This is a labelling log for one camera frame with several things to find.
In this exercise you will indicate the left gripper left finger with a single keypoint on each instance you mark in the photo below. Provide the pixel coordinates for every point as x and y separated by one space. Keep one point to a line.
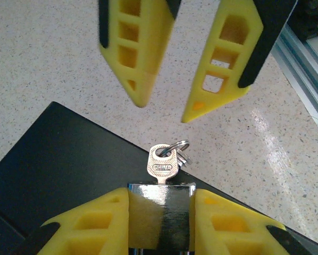
95 233

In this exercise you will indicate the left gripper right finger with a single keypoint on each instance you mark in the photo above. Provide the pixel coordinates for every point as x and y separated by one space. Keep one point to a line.
228 233

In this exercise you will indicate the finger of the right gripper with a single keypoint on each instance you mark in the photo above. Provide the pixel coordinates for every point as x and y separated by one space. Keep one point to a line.
145 53
228 66

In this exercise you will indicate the chrome padlock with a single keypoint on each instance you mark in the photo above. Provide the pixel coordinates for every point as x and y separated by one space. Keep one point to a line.
175 212

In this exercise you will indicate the starry night print box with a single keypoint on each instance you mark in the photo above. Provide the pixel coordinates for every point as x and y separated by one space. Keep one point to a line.
68 159

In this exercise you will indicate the silver key stamped CHINA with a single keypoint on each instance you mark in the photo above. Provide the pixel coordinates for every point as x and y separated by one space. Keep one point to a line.
161 167

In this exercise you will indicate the small plain silver key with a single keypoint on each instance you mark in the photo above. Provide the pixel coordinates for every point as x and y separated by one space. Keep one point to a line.
182 159

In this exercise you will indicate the long aluminium frame rail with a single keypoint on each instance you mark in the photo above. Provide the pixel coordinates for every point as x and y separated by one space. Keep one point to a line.
308 69

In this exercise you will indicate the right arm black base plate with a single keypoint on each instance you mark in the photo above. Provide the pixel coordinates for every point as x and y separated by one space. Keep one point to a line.
313 13

